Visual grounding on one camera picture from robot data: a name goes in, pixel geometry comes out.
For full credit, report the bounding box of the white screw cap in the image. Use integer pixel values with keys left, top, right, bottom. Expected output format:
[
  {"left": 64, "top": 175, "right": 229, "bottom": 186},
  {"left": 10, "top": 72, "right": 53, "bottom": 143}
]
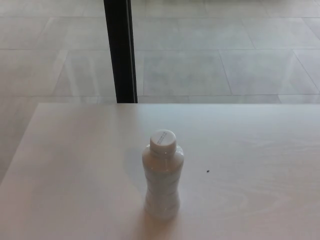
[{"left": 149, "top": 129, "right": 178, "bottom": 154}]

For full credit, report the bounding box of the black vertical frame post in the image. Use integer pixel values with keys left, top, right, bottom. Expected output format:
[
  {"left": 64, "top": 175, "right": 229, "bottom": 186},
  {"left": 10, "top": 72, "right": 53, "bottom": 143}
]
[{"left": 103, "top": 0, "right": 139, "bottom": 104}]

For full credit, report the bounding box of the white plastic bottle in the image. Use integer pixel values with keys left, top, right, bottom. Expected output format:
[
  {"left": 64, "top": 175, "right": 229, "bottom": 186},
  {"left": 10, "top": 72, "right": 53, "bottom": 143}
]
[{"left": 141, "top": 143, "right": 186, "bottom": 222}]

